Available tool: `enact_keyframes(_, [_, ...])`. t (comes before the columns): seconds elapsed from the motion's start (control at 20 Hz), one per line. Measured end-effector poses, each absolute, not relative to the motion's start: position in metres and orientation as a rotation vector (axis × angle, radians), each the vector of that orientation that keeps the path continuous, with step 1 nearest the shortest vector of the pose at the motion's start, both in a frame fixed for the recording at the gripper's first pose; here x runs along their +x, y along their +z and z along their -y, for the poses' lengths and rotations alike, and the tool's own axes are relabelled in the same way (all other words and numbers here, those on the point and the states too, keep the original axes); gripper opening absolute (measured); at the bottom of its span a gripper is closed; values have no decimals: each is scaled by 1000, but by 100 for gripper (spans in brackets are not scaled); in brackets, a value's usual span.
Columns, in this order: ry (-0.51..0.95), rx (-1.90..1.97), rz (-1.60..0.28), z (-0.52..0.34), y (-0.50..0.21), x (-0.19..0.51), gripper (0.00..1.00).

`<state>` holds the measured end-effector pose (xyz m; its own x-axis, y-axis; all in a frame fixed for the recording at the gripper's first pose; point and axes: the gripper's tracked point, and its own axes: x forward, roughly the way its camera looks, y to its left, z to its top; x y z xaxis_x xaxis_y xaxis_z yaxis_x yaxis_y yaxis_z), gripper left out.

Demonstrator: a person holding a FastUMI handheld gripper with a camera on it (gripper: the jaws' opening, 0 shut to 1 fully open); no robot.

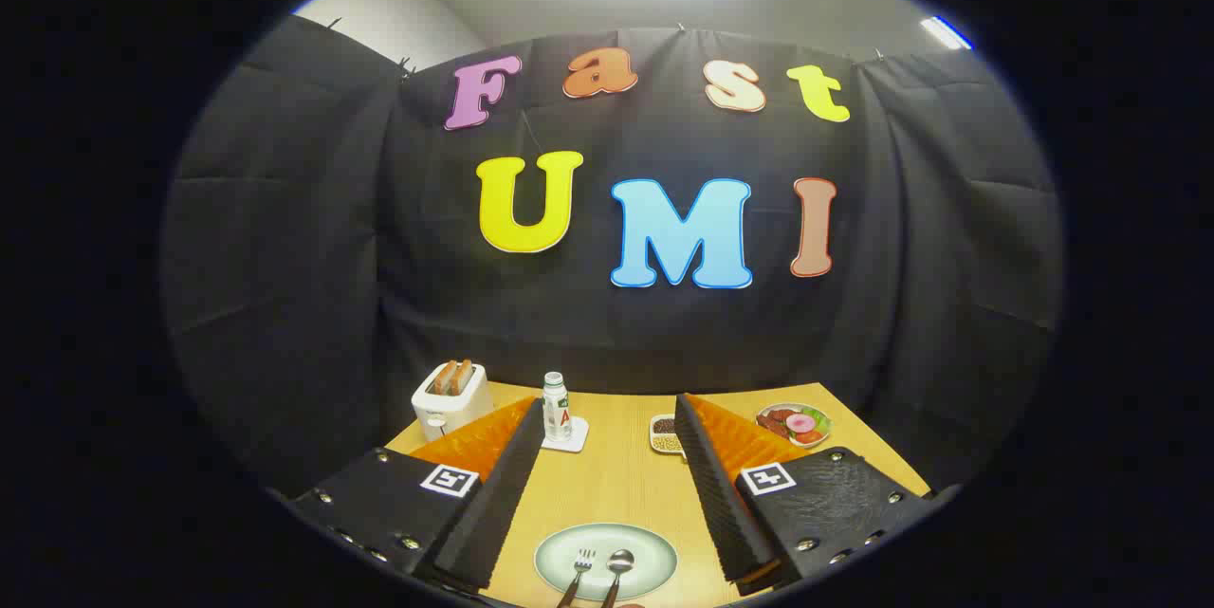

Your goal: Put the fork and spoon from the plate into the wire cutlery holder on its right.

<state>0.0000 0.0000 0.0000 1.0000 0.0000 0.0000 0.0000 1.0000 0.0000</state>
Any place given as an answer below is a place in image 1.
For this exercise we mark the brown toast slice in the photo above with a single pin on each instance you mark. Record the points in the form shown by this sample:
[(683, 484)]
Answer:
[(444, 377), (463, 375)]

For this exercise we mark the small white labelled bottle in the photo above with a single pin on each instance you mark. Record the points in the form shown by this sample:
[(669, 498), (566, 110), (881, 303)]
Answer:
[(556, 409)]

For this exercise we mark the ceiling light panel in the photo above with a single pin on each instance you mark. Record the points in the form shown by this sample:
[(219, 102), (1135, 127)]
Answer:
[(946, 32)]

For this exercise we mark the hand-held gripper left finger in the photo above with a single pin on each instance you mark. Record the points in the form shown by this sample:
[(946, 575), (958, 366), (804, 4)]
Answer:
[(503, 494)]

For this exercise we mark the white square coaster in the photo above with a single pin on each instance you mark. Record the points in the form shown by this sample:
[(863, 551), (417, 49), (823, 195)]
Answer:
[(575, 442)]

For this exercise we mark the pale green round plate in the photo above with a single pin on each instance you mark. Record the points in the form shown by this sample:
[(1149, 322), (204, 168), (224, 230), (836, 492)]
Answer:
[(650, 556)]

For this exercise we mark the plate of toy food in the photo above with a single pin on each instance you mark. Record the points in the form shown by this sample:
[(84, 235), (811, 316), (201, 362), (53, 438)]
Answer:
[(797, 423)]

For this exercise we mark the white divided dish with beans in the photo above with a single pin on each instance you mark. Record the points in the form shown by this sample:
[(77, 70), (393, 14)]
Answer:
[(664, 442)]

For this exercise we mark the white toaster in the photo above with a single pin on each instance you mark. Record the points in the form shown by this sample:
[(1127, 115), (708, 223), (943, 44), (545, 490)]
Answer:
[(455, 411)]

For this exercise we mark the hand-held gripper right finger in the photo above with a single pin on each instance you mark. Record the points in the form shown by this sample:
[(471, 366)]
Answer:
[(716, 494)]

